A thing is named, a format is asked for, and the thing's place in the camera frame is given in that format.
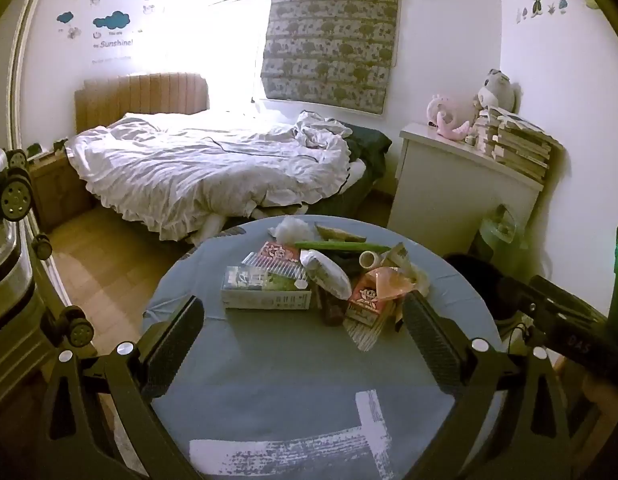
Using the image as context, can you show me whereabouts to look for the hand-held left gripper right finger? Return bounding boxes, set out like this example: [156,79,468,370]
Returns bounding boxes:
[401,291,590,480]

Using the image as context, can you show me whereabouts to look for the clear plastic cup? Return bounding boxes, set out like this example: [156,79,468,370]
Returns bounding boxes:
[358,250,390,273]

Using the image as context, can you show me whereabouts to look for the bed with tan headboard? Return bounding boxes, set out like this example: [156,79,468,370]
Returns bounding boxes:
[64,72,394,246]

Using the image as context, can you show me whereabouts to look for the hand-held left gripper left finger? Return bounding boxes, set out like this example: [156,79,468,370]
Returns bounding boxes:
[36,295,210,480]

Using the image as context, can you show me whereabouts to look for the silver suitcase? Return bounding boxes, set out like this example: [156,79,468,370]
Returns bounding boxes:
[0,145,97,391]

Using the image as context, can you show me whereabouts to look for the cloud and sun wall stickers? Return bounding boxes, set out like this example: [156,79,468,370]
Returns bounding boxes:
[54,0,162,66]

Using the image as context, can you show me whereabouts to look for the grey white plush toy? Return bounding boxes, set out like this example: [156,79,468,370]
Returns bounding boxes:
[476,69,517,113]

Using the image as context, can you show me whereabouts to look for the brown bottle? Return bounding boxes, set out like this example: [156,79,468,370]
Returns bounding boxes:
[319,290,347,327]

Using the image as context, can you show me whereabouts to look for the white door frame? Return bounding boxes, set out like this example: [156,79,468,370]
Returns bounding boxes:
[4,0,77,311]

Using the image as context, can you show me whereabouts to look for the white tissue wad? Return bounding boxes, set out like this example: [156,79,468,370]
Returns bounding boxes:
[268,216,314,241]

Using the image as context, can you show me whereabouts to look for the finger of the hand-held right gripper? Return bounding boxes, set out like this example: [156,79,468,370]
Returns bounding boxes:
[490,275,542,317]
[531,274,610,323]

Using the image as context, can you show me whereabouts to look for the pink octopus plush toy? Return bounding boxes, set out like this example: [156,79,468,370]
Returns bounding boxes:
[427,92,477,138]

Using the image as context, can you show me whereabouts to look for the dark green blanket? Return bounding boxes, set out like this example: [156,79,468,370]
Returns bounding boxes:
[346,122,394,186]

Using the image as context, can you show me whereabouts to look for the stack of books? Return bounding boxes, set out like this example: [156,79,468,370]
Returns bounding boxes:
[471,105,564,183]

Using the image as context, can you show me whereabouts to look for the grey floor appliance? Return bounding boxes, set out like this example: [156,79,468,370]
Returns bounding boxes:
[469,204,527,261]

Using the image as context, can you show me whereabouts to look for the melon rind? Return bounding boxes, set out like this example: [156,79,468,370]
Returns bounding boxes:
[315,222,366,243]

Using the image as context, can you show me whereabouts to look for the wooden nightstand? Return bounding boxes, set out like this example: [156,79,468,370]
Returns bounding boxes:
[28,152,94,233]

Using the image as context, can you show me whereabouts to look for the white green carton box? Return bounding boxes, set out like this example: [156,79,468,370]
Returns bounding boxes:
[220,265,312,311]

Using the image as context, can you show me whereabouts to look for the pink plastic bag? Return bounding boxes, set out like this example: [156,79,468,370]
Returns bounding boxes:
[364,266,420,301]

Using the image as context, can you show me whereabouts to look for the green vegetable stalk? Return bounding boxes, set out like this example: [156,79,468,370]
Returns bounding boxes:
[295,241,390,256]

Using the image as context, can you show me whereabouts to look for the round grey table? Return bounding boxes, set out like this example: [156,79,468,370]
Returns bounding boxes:
[141,215,507,480]

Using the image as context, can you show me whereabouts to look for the white ruffled duvet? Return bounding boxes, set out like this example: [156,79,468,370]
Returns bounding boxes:
[64,110,362,243]

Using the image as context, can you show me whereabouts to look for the white cabinet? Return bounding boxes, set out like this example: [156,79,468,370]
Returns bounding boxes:
[386,122,544,256]

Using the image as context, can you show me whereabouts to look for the white plastic packet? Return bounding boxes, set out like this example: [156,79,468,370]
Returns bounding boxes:
[300,249,352,302]

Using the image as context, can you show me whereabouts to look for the beige crumpled wrapper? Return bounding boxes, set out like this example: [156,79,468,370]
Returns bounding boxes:
[384,242,430,291]

